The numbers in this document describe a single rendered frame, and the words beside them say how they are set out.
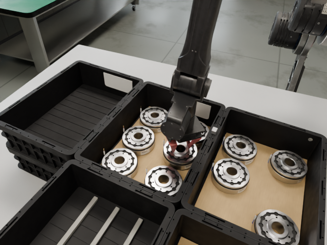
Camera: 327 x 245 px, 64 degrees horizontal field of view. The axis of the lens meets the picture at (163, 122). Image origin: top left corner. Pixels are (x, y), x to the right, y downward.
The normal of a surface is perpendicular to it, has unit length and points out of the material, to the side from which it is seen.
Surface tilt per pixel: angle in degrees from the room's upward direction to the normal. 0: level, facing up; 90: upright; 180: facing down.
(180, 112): 9
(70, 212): 0
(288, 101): 0
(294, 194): 0
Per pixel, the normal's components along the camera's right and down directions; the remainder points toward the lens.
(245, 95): 0.04, -0.73
